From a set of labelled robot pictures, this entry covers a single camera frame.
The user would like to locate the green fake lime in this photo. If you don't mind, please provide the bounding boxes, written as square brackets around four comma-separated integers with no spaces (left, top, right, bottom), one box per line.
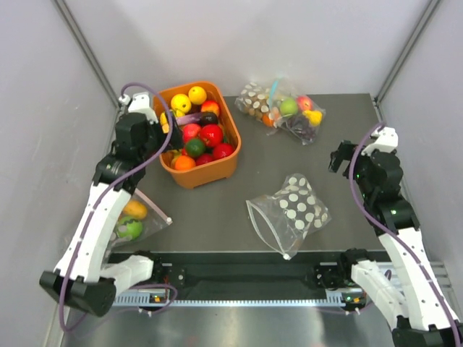
[184,138,206,158]

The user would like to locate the red fake apple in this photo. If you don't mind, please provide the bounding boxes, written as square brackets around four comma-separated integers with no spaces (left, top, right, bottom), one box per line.
[199,124,224,148]

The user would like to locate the yellow fake fruit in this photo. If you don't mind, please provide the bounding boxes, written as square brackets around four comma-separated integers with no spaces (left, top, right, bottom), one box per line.
[171,93,192,113]
[187,85,208,106]

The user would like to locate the polka dot zip bag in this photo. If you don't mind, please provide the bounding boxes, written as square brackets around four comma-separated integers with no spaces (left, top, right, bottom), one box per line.
[246,173,331,260]

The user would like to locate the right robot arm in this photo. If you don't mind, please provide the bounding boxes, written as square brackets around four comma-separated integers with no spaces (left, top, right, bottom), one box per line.
[328,141,462,346]

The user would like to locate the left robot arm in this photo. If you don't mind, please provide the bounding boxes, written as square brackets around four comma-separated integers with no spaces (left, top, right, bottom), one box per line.
[39,111,183,317]

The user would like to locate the fake eggplant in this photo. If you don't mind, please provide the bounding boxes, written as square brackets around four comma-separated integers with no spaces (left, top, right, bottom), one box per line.
[177,111,218,127]

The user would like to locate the yellow fake pear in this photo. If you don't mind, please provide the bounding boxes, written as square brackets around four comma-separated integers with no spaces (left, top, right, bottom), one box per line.
[302,110,323,127]

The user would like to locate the purple fake grapes in bag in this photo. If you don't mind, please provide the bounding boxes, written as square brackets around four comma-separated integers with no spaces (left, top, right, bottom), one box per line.
[286,115,317,142]

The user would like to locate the clear bag with fruit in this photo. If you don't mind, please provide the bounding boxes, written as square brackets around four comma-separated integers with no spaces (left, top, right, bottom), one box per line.
[268,78,326,145]

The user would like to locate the red apple in bag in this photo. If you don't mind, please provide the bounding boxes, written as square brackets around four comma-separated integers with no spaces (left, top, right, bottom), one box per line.
[296,95,313,111]

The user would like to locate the green fake apple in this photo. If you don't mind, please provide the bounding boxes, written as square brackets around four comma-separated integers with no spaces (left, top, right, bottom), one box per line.
[280,98,299,116]

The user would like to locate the yellow fruit in left bag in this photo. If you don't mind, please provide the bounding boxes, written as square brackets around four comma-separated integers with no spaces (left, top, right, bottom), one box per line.
[122,200,148,220]

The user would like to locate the left zip bag with fruit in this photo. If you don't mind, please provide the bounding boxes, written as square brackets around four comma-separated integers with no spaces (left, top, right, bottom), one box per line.
[102,189,173,267]

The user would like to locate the brown polka dot bag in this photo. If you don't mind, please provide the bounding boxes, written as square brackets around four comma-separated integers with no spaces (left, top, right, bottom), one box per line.
[234,82,274,127]

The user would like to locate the green fruit in left bag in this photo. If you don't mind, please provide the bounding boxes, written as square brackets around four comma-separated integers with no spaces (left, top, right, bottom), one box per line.
[116,216,143,240]

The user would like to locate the orange in bin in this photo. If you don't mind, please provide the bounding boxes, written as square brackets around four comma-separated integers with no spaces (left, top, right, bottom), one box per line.
[173,155,196,171]

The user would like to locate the orange plastic bin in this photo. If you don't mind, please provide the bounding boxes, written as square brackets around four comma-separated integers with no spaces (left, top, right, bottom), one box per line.
[159,81,242,189]

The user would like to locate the dark red fruit in bin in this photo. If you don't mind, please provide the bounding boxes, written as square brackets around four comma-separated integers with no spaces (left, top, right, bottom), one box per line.
[212,143,234,160]

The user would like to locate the red yellow apple in bin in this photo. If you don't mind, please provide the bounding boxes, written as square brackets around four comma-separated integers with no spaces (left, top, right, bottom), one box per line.
[200,100,221,116]

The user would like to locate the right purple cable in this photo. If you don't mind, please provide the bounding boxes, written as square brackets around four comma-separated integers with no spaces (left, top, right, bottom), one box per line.
[349,121,462,344]

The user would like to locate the purple cable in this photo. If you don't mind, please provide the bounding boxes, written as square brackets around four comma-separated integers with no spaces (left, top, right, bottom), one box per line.
[58,82,179,333]
[349,121,462,344]

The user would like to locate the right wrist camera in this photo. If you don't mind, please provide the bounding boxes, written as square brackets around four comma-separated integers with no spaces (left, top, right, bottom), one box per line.
[361,127,399,156]

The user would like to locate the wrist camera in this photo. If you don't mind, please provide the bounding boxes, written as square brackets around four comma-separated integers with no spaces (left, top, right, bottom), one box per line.
[361,127,399,156]
[118,92,158,124]

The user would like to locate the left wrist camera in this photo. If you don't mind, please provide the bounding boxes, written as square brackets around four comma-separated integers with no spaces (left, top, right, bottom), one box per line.
[118,92,158,124]

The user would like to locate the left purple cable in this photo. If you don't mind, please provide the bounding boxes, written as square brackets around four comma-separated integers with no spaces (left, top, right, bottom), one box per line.
[58,82,179,333]

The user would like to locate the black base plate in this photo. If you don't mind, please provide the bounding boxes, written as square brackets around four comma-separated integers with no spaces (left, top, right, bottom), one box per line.
[122,251,366,292]

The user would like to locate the grey cable duct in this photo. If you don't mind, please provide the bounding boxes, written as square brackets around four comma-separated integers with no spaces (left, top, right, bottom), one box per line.
[113,290,367,308]

